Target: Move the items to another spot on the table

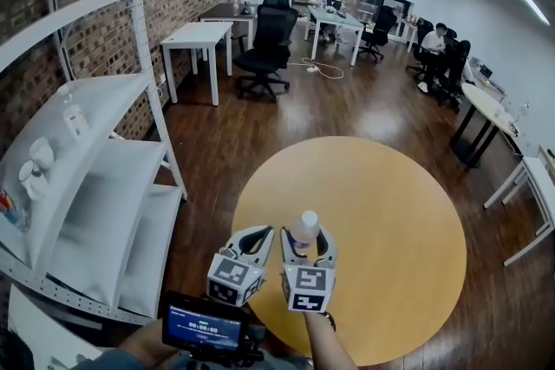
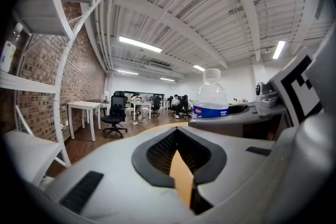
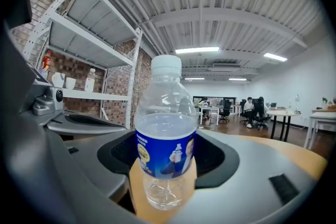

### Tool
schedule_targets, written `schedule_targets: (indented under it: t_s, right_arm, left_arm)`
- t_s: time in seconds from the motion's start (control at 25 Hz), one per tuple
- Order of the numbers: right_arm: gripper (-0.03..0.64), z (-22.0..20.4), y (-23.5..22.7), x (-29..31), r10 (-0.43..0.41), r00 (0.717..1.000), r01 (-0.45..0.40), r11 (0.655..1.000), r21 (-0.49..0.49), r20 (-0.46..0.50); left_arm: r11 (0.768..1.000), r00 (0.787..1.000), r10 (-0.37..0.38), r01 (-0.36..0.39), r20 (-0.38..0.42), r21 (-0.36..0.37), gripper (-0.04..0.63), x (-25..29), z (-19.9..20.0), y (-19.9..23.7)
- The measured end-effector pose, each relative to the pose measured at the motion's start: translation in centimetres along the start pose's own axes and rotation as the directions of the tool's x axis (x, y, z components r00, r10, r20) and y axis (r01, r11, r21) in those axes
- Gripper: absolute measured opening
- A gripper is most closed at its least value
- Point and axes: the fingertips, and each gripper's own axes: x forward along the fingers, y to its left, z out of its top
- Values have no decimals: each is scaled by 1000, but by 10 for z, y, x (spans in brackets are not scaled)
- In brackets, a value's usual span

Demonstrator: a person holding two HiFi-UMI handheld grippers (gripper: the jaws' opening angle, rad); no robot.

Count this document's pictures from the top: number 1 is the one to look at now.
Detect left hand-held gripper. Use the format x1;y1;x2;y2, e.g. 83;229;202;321
206;224;276;308

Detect white flat board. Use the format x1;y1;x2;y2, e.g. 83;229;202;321
7;284;95;370

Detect clear bottle colourful label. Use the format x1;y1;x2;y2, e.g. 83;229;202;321
0;188;31;233

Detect round wooden table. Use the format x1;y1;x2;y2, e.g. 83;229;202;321
231;136;468;367

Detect white metal shelving rack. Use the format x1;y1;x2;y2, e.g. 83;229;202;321
0;0;188;326

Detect plain white mug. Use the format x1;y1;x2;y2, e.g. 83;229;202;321
29;137;56;170

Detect clear plastic water bottle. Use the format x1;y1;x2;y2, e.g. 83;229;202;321
289;210;322;260

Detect person's blue denim clothing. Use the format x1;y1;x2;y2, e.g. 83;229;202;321
64;348;314;370

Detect black mesh office chair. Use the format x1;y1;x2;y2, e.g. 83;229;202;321
406;16;434;79
232;0;299;101
357;5;398;62
437;37;473;112

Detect white mug dark rim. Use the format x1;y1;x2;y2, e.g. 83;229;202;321
17;159;49;201

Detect white power strip with cable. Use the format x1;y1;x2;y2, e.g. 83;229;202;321
288;58;344;80

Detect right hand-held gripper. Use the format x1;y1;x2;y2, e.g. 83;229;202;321
279;226;338;314

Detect pale round table black legs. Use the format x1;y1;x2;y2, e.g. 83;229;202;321
449;82;519;169

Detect black monitor mount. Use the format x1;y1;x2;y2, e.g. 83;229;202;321
186;322;266;370

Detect white rectangular desk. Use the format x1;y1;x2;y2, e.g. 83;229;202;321
483;156;555;268
160;21;234;107
304;7;365;67

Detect clear bottle red label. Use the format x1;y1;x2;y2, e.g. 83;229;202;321
55;82;90;140

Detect dark wooden desk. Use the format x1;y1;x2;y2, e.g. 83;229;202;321
198;3;258;53

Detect long light wall desk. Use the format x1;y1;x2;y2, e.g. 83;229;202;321
463;55;506;95

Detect person's left forearm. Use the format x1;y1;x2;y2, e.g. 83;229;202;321
116;318;183;370

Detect person's right forearm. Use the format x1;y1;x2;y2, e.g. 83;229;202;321
303;310;360;370

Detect light wooden side table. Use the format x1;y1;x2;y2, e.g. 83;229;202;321
537;145;555;174

